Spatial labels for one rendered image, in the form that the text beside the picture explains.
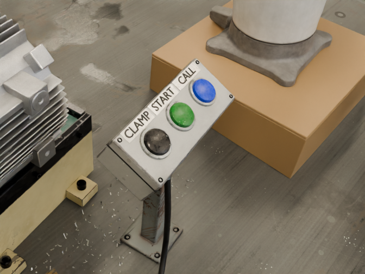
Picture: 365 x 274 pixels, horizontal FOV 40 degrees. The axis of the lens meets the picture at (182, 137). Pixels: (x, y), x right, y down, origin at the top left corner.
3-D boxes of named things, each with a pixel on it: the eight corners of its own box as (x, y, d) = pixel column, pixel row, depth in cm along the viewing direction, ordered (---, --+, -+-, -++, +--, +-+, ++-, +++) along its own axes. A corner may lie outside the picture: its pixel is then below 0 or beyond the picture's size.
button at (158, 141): (153, 165, 53) (161, 159, 52) (133, 145, 53) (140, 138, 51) (169, 148, 55) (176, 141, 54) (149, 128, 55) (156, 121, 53)
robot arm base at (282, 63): (236, 1, 106) (239, -23, 102) (333, 41, 97) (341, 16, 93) (184, 41, 95) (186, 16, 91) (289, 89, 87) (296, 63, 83)
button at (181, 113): (178, 137, 56) (186, 130, 55) (159, 118, 56) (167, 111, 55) (192, 122, 58) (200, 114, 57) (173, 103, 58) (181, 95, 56)
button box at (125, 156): (140, 203, 55) (162, 187, 51) (93, 157, 55) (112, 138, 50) (215, 114, 66) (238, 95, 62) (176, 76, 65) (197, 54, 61)
